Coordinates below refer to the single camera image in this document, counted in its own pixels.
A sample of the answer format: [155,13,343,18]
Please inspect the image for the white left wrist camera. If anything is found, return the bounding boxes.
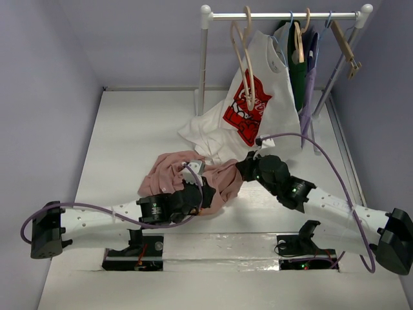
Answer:
[181,160,205,187]

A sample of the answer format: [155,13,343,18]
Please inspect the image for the pink t shirt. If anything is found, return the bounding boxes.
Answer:
[137,150,243,216]

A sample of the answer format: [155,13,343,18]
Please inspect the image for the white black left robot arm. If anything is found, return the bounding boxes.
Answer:
[25,183,216,260]

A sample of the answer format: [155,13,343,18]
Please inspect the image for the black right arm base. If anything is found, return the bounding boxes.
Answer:
[274,220,339,271]

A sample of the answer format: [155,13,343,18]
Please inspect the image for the blue wire hanger right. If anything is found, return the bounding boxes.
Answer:
[314,11,332,67]

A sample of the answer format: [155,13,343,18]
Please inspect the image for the green shirt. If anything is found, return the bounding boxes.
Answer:
[288,22,307,112]

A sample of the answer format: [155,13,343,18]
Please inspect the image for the lavender shirt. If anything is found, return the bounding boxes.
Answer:
[299,26,319,137]

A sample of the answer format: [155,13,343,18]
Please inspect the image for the wooden clip hanger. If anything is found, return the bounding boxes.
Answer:
[330,21,361,80]

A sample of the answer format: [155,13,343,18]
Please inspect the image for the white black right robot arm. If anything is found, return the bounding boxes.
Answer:
[236,152,412,276]

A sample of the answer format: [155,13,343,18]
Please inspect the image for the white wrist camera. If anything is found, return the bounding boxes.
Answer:
[255,135,276,151]
[181,160,205,187]

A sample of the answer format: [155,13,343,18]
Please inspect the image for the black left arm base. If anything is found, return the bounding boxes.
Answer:
[102,229,164,271]

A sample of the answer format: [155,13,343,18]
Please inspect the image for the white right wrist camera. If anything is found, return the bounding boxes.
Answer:
[255,135,276,151]

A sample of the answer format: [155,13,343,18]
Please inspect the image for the beige hanger with green shirt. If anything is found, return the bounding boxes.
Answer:
[293,8,310,64]

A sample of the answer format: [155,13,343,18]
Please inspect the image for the white red print t shirt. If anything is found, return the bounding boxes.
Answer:
[178,31,301,163]

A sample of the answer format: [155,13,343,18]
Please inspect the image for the blue wire hanger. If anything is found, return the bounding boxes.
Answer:
[272,12,294,67]
[314,11,332,67]

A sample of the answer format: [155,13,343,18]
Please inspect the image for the white metal clothes rack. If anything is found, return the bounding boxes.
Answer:
[194,3,374,155]

